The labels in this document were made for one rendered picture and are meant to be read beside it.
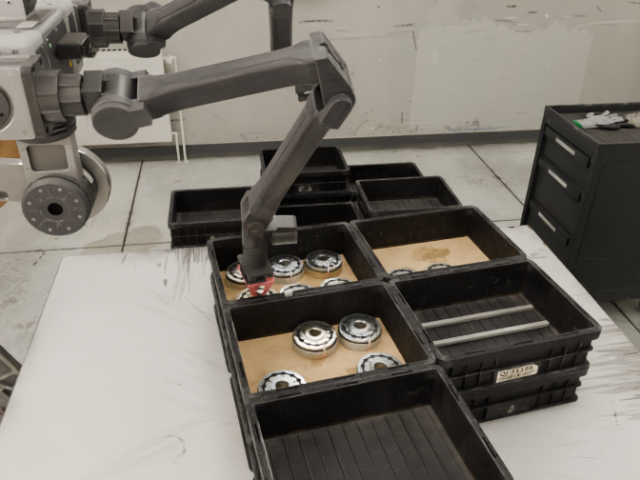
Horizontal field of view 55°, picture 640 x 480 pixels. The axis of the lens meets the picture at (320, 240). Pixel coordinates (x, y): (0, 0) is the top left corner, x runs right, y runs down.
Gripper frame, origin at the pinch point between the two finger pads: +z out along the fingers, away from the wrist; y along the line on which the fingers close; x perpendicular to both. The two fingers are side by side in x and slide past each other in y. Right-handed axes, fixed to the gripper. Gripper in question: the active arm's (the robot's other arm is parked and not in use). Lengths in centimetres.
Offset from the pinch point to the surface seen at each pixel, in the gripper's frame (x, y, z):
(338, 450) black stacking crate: -2.6, -46.2, 6.5
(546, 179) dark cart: -158, 78, 26
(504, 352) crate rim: -42, -42, -3
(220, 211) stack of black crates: -16, 116, 37
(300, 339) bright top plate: -5.5, -16.7, 2.8
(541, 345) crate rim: -51, -43, -4
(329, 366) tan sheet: -9.6, -24.1, 5.8
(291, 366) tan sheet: -1.8, -21.2, 5.9
